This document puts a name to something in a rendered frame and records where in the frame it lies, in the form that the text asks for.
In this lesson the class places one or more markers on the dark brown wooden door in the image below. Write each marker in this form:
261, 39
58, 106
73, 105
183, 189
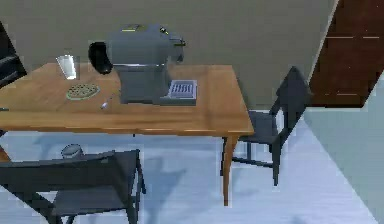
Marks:
350, 56

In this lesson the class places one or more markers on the brown wooden table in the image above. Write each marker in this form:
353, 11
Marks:
206, 113

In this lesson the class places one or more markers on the small silver pen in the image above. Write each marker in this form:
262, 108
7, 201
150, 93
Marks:
106, 103

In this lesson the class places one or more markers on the clear drinking glass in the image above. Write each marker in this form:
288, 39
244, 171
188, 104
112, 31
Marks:
68, 66

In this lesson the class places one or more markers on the small grey metal cup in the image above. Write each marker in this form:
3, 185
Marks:
71, 151

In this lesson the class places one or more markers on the round green plate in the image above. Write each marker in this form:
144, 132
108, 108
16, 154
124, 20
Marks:
83, 91

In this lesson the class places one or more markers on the grey coffee machine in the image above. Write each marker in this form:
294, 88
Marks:
141, 63

